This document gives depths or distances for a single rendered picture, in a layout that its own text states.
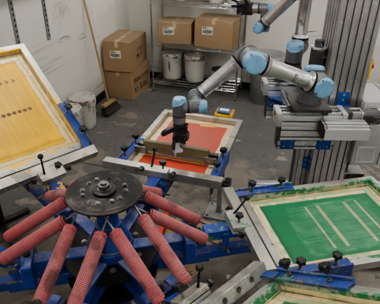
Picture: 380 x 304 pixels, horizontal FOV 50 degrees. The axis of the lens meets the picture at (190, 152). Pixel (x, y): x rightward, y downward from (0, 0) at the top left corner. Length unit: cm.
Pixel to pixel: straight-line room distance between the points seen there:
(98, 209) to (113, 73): 428
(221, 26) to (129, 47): 120
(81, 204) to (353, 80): 185
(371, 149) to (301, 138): 56
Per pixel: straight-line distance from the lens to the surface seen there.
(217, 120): 291
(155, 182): 212
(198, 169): 239
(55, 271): 155
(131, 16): 639
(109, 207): 154
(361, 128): 259
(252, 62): 219
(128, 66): 555
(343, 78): 274
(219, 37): 550
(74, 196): 162
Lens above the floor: 225
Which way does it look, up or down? 30 degrees down
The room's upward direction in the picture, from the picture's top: 1 degrees clockwise
